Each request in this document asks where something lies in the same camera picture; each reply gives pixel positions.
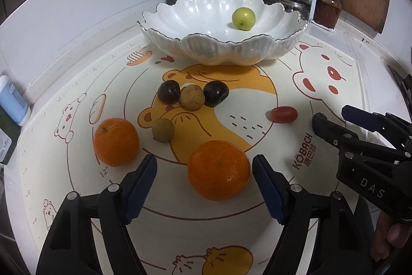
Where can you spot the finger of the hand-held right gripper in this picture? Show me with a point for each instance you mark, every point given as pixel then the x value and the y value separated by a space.
pixel 331 133
pixel 360 118

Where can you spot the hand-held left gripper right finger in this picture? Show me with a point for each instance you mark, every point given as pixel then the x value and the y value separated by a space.
pixel 269 194

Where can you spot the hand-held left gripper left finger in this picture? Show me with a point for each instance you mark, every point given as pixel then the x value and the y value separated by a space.
pixel 139 194

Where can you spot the red cherry tomato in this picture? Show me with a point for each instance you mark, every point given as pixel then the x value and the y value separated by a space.
pixel 284 114

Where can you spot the orange mandarin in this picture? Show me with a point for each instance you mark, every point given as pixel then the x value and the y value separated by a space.
pixel 116 142
pixel 219 170

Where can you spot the brown longan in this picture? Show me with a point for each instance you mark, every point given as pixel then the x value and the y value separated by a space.
pixel 163 130
pixel 192 97

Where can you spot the dark purple plum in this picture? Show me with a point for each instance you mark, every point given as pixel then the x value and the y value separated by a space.
pixel 216 94
pixel 168 92

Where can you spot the white scalloped bowl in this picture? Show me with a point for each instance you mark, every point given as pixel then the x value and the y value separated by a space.
pixel 193 23

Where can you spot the person's right hand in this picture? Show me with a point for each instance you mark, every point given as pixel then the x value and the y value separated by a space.
pixel 391 234

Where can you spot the bear printed baking mat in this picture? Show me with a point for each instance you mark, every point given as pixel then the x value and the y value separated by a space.
pixel 225 236

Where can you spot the red sauce jar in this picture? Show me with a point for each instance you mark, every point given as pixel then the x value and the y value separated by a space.
pixel 328 9

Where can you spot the steel pan lid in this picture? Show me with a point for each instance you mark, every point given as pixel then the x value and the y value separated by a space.
pixel 291 2

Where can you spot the green packet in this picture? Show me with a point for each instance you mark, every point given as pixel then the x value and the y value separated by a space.
pixel 8 139

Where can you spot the green round fruit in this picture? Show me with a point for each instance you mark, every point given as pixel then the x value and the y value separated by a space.
pixel 243 18

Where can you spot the blue and white bottle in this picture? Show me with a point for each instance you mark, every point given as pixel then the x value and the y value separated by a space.
pixel 13 101

